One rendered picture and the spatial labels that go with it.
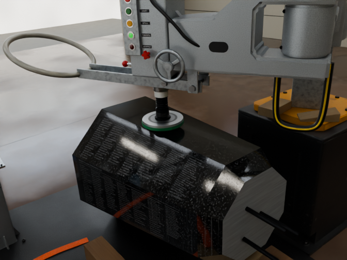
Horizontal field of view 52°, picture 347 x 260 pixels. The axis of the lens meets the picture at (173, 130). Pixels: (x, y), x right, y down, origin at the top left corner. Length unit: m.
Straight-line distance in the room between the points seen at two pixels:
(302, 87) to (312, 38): 0.76
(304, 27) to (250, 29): 0.20
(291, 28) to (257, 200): 0.74
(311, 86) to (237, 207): 0.94
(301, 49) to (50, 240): 1.87
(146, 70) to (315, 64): 0.72
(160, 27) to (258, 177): 0.77
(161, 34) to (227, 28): 0.29
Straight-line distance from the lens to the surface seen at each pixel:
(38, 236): 2.58
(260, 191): 1.64
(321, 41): 1.49
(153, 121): 1.82
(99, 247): 2.18
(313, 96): 2.21
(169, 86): 1.71
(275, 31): 8.66
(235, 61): 1.53
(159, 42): 1.62
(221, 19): 1.51
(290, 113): 2.15
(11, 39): 2.18
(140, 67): 1.69
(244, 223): 1.65
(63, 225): 2.60
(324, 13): 1.47
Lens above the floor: 1.57
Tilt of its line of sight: 24 degrees down
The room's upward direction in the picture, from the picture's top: 3 degrees counter-clockwise
